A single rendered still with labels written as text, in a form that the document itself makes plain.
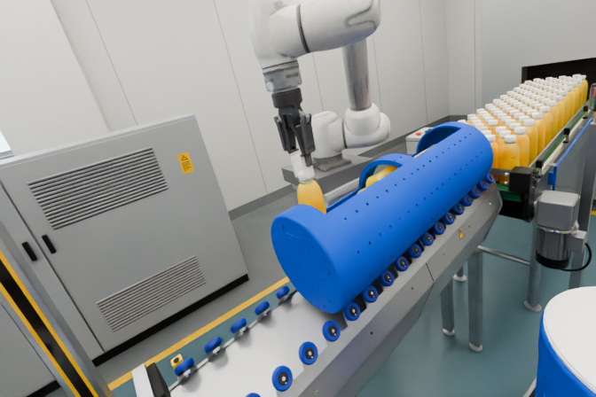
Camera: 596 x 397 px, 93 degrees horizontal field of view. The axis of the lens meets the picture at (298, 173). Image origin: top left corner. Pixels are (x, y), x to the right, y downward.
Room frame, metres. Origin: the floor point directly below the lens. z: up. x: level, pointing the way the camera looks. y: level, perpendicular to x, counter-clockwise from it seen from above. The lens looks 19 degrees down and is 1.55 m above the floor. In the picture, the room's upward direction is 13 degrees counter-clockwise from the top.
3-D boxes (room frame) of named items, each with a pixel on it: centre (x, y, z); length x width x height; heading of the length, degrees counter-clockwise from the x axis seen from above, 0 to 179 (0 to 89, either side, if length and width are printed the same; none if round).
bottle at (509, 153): (1.11, -0.91, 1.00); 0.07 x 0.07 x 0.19
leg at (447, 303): (1.17, -0.64, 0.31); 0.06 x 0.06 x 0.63; 35
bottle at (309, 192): (0.73, -0.02, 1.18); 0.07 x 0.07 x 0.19
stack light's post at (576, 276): (1.07, -1.25, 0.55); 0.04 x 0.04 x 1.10; 35
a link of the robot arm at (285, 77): (0.73, -0.02, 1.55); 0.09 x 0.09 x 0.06
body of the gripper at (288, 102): (0.73, -0.02, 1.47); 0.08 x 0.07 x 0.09; 35
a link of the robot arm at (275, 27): (0.72, -0.03, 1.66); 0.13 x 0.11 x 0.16; 72
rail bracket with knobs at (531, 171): (1.01, -0.88, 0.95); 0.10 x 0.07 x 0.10; 35
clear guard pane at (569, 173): (1.29, -1.41, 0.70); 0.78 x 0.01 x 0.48; 125
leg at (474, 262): (1.06, -0.72, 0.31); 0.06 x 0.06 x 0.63; 35
